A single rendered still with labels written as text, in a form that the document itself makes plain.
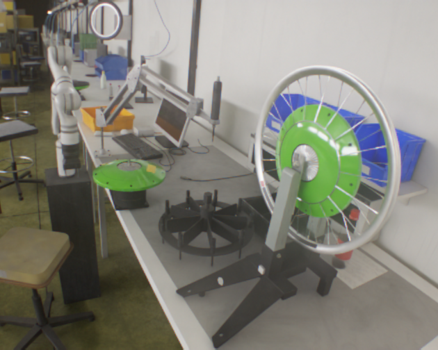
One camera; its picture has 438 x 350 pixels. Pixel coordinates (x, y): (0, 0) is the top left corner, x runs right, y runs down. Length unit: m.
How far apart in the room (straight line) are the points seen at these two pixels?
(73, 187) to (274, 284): 1.27
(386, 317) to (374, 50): 1.02
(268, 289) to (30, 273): 1.09
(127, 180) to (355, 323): 0.97
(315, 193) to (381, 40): 0.81
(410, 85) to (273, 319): 0.98
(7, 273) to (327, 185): 1.43
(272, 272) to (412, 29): 1.02
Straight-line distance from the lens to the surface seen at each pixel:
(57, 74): 1.57
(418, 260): 1.53
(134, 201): 1.52
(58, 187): 1.97
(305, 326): 1.09
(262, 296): 1.03
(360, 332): 1.14
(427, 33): 1.45
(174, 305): 1.08
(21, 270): 1.76
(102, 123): 2.04
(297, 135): 0.98
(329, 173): 0.91
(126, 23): 4.97
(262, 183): 1.17
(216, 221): 1.27
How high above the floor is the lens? 1.68
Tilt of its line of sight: 24 degrees down
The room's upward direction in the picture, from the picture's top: 5 degrees clockwise
